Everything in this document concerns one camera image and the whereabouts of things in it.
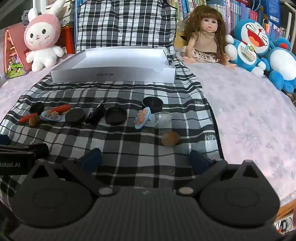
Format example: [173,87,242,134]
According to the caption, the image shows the black round lid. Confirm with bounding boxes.
[65,108,86,124]

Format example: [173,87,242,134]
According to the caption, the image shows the blue robot cat plush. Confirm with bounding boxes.
[266,37,296,93]
[225,18,271,77]

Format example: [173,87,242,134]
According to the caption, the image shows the red tin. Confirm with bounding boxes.
[60,25,76,55]

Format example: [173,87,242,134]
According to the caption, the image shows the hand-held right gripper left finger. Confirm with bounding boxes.
[23,148,121,198]

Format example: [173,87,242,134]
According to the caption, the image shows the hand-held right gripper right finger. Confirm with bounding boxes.
[172,150,270,197]

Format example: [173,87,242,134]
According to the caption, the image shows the pink miniature house toy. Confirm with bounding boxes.
[3,24,31,79]

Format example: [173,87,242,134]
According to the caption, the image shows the small black round container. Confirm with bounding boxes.
[30,102,45,114]

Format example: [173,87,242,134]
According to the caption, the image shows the printed cardboard box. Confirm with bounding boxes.
[274,210,296,234]

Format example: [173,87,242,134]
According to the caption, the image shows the yellow cardboard piece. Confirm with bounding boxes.
[174,32,192,50]

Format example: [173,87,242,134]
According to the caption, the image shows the brown toy acorn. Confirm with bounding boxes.
[29,115,41,127]

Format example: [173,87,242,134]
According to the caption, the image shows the black white plaid cloth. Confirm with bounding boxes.
[0,0,224,202]

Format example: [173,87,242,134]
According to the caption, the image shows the long-haired baby doll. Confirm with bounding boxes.
[181,6,237,70]

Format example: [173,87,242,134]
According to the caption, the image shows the white cardboard box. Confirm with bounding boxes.
[50,46,176,84]

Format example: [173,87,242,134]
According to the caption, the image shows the black round tin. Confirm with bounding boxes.
[142,97,163,111]
[104,106,128,126]

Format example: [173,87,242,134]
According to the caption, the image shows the brown toy ball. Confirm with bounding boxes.
[161,132,180,147]

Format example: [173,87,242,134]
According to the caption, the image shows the row of upright books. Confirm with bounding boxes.
[170,0,296,42]

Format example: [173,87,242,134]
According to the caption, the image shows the red toy carrot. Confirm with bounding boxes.
[18,113,38,124]

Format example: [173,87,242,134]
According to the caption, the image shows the stack of flat books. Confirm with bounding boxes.
[58,0,75,28]

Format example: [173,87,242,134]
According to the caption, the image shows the pink hooded bunny plush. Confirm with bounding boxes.
[24,0,65,73]

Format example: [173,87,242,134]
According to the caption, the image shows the clear plastic bowl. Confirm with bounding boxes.
[149,112,173,127]

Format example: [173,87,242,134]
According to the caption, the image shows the grey plush toy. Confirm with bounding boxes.
[21,9,31,24]

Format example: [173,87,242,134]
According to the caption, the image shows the blue oval toy tray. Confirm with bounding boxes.
[40,110,62,121]
[135,107,152,129]

